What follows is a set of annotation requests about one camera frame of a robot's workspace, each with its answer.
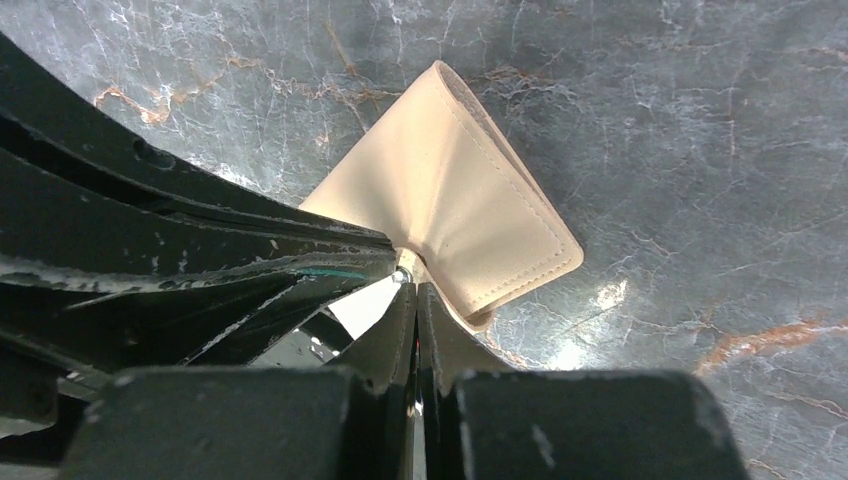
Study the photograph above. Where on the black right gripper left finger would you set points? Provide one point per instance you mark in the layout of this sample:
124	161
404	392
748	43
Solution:
348	419

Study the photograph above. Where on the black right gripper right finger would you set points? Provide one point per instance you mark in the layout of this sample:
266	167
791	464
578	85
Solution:
486	420

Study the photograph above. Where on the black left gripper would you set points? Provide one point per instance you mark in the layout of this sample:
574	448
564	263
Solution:
116	254

